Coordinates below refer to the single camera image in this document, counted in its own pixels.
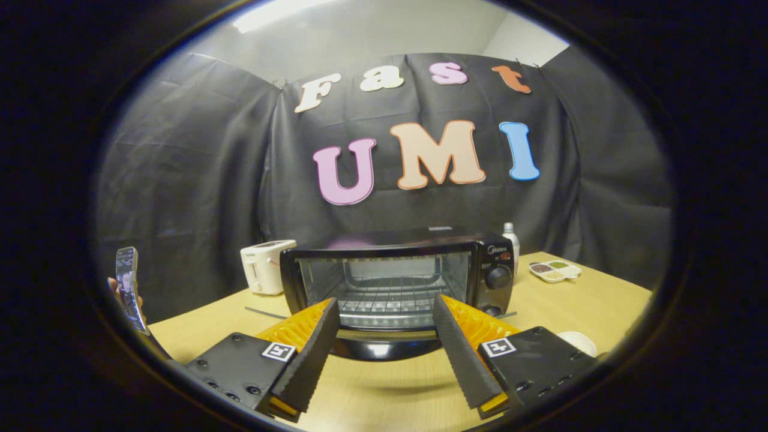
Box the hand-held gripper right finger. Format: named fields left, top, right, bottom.
left=432, top=294, right=601, bottom=419

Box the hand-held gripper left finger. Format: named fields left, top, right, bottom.
left=183, top=298, right=340, bottom=424

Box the black toaster oven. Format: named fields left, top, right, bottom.
left=280, top=227, right=515, bottom=362

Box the white pop-up toaster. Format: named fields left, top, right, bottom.
left=240, top=240, right=297, bottom=296

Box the white plate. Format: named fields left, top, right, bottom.
left=557, top=331, right=598, bottom=358

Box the white divided dish with grains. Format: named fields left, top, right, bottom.
left=529, top=259, right=583, bottom=284

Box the silver bottle with pink label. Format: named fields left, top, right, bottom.
left=502, top=223, right=521, bottom=277

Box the smartphone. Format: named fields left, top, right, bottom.
left=115, top=247, right=151, bottom=335

